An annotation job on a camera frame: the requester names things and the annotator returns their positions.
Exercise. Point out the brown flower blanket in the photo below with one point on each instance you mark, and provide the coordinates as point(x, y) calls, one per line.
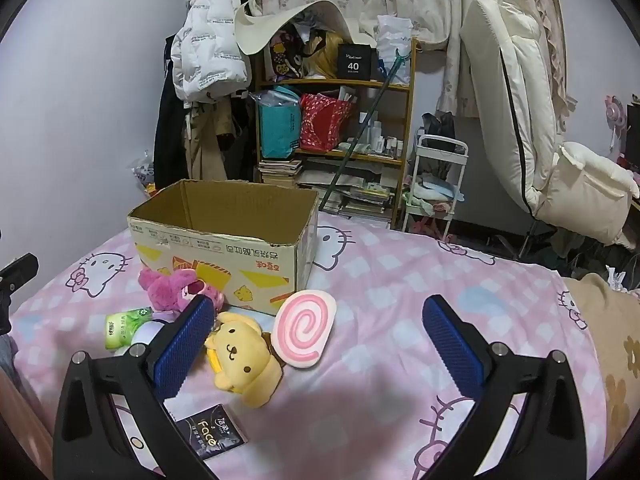
point(610, 330)

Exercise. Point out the pink desk fan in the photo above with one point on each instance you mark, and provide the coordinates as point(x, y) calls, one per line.
point(615, 115)

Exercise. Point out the printed cardboard box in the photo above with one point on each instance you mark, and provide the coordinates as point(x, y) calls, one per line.
point(225, 260)

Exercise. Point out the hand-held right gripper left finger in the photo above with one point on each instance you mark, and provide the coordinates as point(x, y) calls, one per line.
point(182, 347)

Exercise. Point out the teal bag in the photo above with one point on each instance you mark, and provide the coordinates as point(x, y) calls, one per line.
point(277, 125)

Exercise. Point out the green pole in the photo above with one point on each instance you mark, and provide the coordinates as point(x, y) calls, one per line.
point(367, 120)

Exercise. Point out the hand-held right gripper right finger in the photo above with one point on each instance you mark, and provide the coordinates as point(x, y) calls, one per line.
point(452, 347)

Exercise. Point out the pink bear plush toy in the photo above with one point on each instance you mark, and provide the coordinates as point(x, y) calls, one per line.
point(167, 290)

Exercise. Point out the beige hanging garment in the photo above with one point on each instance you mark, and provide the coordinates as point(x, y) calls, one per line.
point(205, 150)

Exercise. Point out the pile of papers and magazines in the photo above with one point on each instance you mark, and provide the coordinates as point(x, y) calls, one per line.
point(350, 185)

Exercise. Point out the white trolley cart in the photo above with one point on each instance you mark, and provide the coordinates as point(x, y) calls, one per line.
point(442, 142)

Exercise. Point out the red patterned bag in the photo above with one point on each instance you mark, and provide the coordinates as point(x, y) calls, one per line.
point(325, 120)

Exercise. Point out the stack of books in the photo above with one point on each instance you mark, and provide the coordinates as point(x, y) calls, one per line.
point(280, 172)

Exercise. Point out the white puffer jacket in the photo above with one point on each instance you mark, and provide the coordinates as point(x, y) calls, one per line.
point(210, 35)

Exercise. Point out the black sachet packet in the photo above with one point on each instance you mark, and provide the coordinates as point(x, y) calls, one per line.
point(210, 435)

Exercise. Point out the wooden shelf rack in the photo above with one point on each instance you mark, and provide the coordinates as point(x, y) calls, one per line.
point(406, 125)

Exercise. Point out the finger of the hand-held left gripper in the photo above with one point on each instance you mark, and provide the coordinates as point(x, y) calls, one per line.
point(20, 272)

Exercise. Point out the dark hanging coat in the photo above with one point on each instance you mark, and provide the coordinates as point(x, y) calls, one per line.
point(167, 125)

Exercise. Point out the black bag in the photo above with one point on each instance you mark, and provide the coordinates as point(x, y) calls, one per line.
point(439, 127)

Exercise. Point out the colourful snack bag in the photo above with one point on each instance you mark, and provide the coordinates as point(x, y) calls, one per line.
point(144, 175)

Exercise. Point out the cream padded chair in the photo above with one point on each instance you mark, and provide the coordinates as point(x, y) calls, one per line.
point(505, 85)

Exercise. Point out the yellow dog plush toy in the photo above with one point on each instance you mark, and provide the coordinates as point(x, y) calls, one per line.
point(245, 355)

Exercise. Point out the pink cat-print bed sheet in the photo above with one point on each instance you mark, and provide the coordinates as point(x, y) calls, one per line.
point(380, 285)

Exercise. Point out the pink swirl plush cushion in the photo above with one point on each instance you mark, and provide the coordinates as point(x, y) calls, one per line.
point(300, 330)

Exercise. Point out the green tissue packet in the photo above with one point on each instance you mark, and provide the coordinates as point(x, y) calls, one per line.
point(122, 327)

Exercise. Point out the cream bent foam sheet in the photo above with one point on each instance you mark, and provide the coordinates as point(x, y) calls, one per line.
point(250, 35)

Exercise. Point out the purple plush toy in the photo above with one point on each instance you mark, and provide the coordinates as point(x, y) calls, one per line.
point(146, 332)

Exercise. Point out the group of small white bottles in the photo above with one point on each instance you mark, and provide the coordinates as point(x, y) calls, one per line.
point(385, 142)

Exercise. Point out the white plastic bag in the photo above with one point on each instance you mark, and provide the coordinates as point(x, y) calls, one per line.
point(392, 42)

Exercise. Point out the black box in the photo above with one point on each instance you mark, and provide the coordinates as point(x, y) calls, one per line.
point(356, 62)

